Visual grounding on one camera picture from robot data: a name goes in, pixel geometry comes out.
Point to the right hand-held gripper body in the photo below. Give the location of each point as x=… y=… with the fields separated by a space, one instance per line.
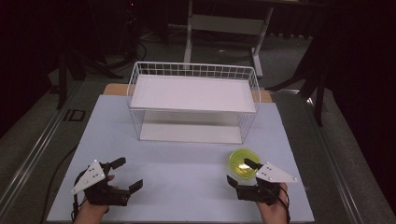
x=274 y=175

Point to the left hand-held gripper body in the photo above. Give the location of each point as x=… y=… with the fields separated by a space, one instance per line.
x=93 y=177

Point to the green plastic bowl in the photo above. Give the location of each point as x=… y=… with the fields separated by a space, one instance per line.
x=239 y=161

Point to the person's left hand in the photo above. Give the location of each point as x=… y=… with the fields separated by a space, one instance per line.
x=90 y=215

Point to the person's right hand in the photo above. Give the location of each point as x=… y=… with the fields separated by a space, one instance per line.
x=275 y=214

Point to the white table mat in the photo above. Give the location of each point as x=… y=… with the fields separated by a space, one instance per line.
x=174 y=174

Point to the black stand legs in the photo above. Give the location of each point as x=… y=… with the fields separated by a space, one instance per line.
x=63 y=81
x=317 y=93

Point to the metal floor rail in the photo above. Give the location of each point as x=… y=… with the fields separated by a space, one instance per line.
x=34 y=149
x=334 y=161

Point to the white metal desk frame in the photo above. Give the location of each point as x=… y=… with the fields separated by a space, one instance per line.
x=229 y=25

